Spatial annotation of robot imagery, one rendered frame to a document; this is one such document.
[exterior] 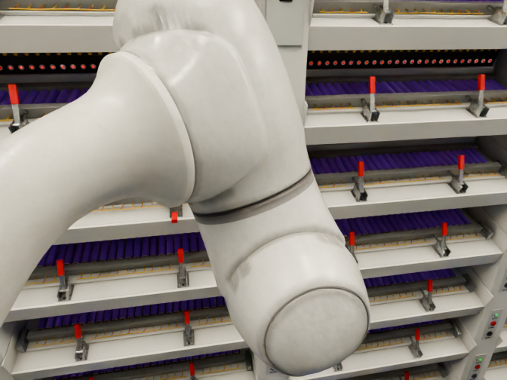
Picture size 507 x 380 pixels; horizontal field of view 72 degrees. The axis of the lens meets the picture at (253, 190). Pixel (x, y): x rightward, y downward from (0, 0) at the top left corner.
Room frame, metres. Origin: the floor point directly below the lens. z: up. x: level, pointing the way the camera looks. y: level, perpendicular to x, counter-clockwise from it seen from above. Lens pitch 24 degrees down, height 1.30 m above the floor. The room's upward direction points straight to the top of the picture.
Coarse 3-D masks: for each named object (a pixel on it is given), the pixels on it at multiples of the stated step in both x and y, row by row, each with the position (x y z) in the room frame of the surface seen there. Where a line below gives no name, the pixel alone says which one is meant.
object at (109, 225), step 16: (144, 208) 0.70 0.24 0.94; (160, 208) 0.70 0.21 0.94; (80, 224) 0.64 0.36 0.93; (96, 224) 0.65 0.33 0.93; (112, 224) 0.65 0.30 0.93; (128, 224) 0.65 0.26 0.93; (144, 224) 0.66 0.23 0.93; (160, 224) 0.67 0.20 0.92; (176, 224) 0.67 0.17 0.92; (192, 224) 0.68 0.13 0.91; (64, 240) 0.64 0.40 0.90; (80, 240) 0.64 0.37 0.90; (96, 240) 0.65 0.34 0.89
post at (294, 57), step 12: (264, 0) 0.70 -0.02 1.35; (264, 12) 0.70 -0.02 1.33; (288, 48) 0.71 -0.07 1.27; (300, 48) 0.71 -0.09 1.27; (288, 60) 0.71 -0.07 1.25; (300, 60) 0.72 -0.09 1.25; (288, 72) 0.71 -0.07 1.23; (300, 72) 0.72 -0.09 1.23; (300, 84) 0.72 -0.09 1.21; (300, 96) 0.72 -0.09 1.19; (300, 108) 0.72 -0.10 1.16; (264, 372) 0.70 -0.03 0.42
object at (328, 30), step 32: (320, 0) 0.79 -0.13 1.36; (352, 0) 0.81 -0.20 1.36; (384, 0) 0.77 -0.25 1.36; (416, 0) 0.86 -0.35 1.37; (448, 0) 0.88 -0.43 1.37; (480, 0) 0.90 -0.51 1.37; (320, 32) 0.73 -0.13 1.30; (352, 32) 0.74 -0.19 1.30; (384, 32) 0.75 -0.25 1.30; (416, 32) 0.76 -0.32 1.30; (448, 32) 0.77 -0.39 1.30; (480, 32) 0.79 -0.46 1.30
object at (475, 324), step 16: (496, 64) 1.02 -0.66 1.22; (496, 208) 0.89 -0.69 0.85; (480, 272) 0.88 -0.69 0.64; (496, 272) 0.83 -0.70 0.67; (496, 288) 0.83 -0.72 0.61; (496, 304) 0.83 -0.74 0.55; (464, 320) 0.88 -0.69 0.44; (480, 320) 0.83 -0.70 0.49; (480, 336) 0.83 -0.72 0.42; (496, 336) 0.84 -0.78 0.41; (480, 352) 0.83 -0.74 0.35; (464, 368) 0.83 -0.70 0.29
